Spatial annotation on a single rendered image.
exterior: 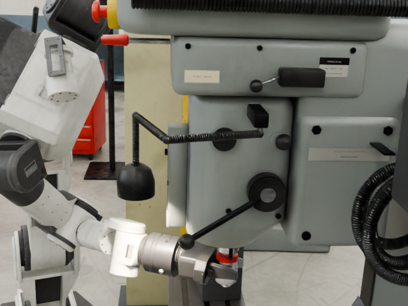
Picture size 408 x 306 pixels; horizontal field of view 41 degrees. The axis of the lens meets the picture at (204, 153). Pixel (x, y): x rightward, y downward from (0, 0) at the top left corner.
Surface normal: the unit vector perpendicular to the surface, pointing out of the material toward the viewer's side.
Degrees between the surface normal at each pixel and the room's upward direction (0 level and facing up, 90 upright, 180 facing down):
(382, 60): 90
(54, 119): 58
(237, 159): 90
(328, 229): 90
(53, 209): 98
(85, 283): 0
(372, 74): 90
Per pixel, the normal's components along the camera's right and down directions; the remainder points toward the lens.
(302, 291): 0.04, -0.95
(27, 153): 0.96, -0.01
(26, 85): 0.33, -0.26
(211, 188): -0.22, 0.28
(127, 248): -0.26, -0.11
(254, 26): 0.07, 0.44
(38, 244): 0.37, 0.13
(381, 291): -1.00, -0.01
